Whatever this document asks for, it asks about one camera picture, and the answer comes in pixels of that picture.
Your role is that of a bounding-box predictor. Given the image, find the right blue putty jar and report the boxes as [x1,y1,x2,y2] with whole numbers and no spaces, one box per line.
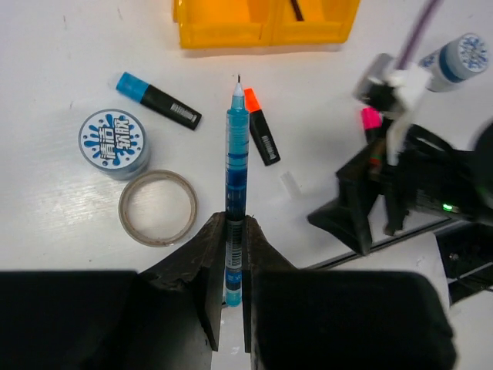
[419,33,489,93]

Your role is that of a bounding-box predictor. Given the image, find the blue putty jar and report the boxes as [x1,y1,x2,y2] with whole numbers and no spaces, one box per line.
[78,109,151,180]
[419,33,489,93]

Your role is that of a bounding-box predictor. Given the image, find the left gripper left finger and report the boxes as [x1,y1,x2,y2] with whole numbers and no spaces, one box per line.
[139,212,226,352]

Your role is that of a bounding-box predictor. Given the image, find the blue cap black highlighter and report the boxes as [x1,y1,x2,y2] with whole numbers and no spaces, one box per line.
[116,72,202,131]

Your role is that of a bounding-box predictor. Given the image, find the orange cap black highlighter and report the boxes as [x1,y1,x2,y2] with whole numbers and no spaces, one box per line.
[244,88,280,167]

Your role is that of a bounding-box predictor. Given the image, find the left blue putty jar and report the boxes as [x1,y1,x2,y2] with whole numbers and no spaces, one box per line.
[78,109,151,180]

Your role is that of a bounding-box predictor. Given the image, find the yellow four-compartment organizer tray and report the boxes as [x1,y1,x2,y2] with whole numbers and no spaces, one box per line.
[173,0,360,49]

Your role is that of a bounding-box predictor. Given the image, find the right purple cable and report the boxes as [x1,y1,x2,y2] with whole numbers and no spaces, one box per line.
[396,0,444,72]

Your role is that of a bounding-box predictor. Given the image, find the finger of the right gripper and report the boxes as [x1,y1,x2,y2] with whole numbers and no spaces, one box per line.
[307,180,374,255]
[336,144,382,200]

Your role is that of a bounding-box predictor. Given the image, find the blue gel pen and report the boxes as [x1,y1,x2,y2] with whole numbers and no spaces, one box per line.
[225,77,250,307]

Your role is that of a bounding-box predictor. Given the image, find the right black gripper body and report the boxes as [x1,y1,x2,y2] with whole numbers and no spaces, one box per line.
[369,125,478,235]

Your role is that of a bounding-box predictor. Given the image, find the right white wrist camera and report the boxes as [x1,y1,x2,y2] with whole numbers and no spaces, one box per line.
[353,53,432,121]

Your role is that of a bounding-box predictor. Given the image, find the pink cap black highlighter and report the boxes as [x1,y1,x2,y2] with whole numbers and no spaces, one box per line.
[361,106,382,143]

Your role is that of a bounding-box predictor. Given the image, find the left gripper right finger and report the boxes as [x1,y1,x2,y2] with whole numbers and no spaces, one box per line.
[242,216,297,353]

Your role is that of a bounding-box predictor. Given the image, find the red pen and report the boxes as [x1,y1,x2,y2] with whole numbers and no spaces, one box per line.
[290,0,304,22]

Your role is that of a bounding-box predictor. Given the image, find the clear tape roll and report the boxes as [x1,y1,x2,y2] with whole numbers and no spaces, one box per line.
[118,170,198,247]

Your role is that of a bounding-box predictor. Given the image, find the clear pen cap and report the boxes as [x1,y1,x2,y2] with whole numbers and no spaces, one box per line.
[280,171,300,199]

